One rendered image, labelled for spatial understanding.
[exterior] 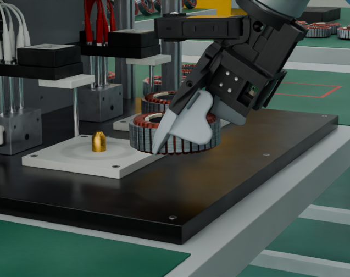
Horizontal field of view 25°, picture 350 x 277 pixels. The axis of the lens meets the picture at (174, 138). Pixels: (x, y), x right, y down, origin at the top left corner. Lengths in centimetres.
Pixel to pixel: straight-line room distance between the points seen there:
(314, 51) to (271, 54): 171
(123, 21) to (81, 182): 59
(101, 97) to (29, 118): 20
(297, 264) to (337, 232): 85
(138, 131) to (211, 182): 12
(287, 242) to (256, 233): 206
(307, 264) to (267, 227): 133
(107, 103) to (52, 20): 19
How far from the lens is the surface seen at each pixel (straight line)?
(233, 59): 90
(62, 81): 108
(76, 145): 113
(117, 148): 111
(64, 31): 146
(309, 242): 302
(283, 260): 232
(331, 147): 128
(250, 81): 89
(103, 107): 134
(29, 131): 117
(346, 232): 315
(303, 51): 261
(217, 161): 109
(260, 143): 120
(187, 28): 93
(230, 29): 91
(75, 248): 84
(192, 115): 91
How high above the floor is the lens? 105
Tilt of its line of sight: 13 degrees down
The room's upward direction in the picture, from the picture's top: straight up
